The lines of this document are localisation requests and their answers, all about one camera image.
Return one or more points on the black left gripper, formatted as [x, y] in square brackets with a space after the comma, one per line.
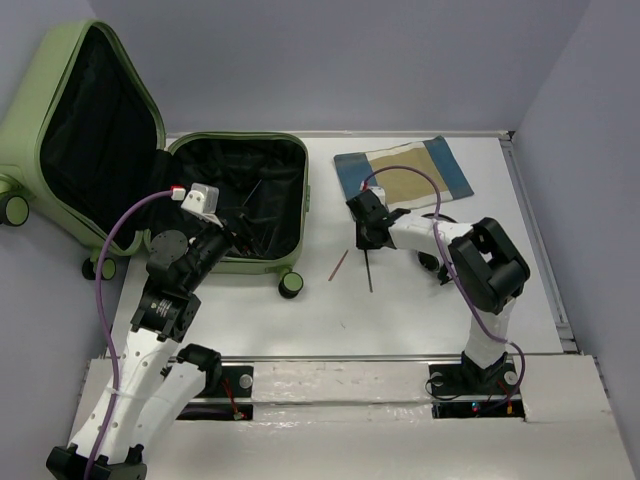
[248, 242]

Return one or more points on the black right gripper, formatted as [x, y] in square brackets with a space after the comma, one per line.
[363, 242]

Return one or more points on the black chopstick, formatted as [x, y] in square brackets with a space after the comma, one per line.
[368, 271]

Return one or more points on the red chopstick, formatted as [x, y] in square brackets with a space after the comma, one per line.
[338, 265]

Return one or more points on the blue tan cloth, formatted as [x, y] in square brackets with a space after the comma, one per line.
[413, 175]

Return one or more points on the green hard-shell suitcase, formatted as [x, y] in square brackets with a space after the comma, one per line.
[83, 142]

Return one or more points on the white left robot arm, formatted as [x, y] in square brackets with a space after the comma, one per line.
[156, 377]

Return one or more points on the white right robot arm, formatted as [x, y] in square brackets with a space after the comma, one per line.
[483, 264]

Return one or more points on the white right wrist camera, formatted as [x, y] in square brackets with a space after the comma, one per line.
[378, 191]

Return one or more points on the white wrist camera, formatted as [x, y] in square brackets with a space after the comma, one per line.
[378, 191]
[201, 202]

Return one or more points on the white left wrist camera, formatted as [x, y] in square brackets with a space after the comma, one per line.
[201, 202]

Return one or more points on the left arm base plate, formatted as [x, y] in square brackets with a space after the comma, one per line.
[230, 399]

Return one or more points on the aluminium mounting rail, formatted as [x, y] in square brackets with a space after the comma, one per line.
[342, 358]

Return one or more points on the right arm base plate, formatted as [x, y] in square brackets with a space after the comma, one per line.
[455, 398]

